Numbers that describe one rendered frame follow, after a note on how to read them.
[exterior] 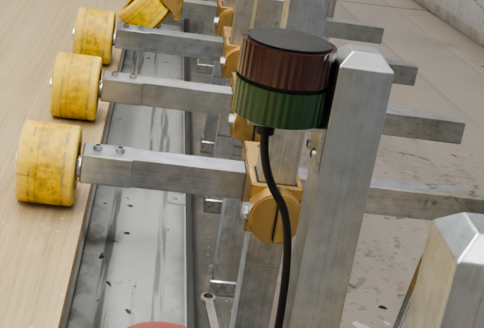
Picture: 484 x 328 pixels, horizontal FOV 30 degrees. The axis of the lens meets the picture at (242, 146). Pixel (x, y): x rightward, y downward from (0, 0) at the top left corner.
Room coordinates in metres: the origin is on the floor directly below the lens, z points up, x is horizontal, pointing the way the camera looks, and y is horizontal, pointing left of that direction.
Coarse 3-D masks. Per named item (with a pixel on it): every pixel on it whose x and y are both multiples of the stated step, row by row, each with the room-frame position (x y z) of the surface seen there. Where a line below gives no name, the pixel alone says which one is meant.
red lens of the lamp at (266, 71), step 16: (240, 48) 0.54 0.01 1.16; (256, 48) 0.53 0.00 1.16; (336, 48) 0.55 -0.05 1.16; (240, 64) 0.54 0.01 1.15; (256, 64) 0.52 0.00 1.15; (272, 64) 0.52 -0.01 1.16; (288, 64) 0.52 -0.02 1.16; (304, 64) 0.52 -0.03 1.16; (320, 64) 0.53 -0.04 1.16; (256, 80) 0.52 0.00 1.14; (272, 80) 0.52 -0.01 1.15; (288, 80) 0.52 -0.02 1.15; (304, 80) 0.52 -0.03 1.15; (320, 80) 0.53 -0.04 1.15
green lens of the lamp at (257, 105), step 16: (240, 80) 0.53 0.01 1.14; (240, 96) 0.53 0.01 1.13; (256, 96) 0.52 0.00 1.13; (272, 96) 0.52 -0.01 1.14; (288, 96) 0.52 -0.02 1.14; (304, 96) 0.52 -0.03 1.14; (320, 96) 0.53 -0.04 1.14; (240, 112) 0.53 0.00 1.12; (256, 112) 0.52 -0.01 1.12; (272, 112) 0.52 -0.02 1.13; (288, 112) 0.52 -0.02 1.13; (304, 112) 0.52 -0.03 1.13; (320, 112) 0.53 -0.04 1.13; (288, 128) 0.52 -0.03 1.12; (304, 128) 0.52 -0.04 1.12
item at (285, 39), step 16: (256, 32) 0.55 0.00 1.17; (272, 32) 0.56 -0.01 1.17; (288, 32) 0.57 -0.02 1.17; (304, 32) 0.57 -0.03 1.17; (272, 48) 0.52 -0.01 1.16; (288, 48) 0.52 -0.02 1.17; (304, 48) 0.53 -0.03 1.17; (320, 48) 0.54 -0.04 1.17; (256, 128) 0.55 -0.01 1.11; (272, 128) 0.54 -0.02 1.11; (320, 128) 0.54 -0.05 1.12; (320, 144) 0.54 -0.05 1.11; (320, 160) 0.54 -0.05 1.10; (272, 176) 0.55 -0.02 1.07; (272, 192) 0.55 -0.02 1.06; (288, 224) 0.55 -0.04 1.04; (288, 240) 0.55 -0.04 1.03; (288, 256) 0.55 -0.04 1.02; (288, 272) 0.55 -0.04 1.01
